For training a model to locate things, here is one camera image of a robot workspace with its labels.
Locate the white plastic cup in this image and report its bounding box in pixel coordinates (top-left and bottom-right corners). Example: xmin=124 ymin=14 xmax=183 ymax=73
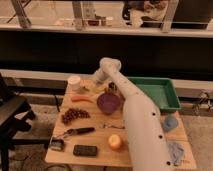
xmin=68 ymin=75 xmax=81 ymax=91

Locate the blue plastic cup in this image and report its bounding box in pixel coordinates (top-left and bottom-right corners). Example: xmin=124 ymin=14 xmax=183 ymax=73
xmin=162 ymin=115 xmax=178 ymax=132

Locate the blue grey cloth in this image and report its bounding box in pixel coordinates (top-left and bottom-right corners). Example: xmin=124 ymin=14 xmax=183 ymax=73
xmin=167 ymin=141 xmax=184 ymax=166

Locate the green plastic tray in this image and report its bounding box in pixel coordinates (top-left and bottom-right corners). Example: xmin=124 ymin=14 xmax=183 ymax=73
xmin=129 ymin=77 xmax=181 ymax=113

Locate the black rectangular block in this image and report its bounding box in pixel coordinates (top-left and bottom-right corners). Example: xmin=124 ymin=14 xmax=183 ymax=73
xmin=73 ymin=145 xmax=98 ymax=157

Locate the small metal cup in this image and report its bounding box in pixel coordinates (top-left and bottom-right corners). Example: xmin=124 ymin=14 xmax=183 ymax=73
xmin=108 ymin=82 xmax=117 ymax=93

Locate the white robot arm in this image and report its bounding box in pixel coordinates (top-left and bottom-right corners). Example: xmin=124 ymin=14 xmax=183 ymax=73
xmin=93 ymin=57 xmax=174 ymax=171

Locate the yellow banana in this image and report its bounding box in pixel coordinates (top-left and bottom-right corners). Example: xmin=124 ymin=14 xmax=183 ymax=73
xmin=83 ymin=86 xmax=105 ymax=94

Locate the bunch of dark grapes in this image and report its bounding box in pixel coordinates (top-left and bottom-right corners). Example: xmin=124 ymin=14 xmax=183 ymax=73
xmin=61 ymin=108 xmax=90 ymax=125

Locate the yellow red apple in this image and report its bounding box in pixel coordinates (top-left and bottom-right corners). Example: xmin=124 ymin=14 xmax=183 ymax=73
xmin=108 ymin=134 xmax=123 ymax=150

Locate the small black metal clip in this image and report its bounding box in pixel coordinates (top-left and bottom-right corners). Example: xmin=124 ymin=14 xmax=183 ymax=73
xmin=50 ymin=138 xmax=64 ymax=151

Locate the purple bowl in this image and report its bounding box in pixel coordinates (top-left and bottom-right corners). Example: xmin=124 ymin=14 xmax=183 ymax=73
xmin=97 ymin=93 xmax=120 ymax=114

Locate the metal fork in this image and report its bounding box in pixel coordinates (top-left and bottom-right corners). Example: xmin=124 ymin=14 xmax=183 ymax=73
xmin=101 ymin=123 xmax=125 ymax=129

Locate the black chair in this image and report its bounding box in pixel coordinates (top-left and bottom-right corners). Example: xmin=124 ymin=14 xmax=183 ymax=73
xmin=0 ymin=74 xmax=36 ymax=171

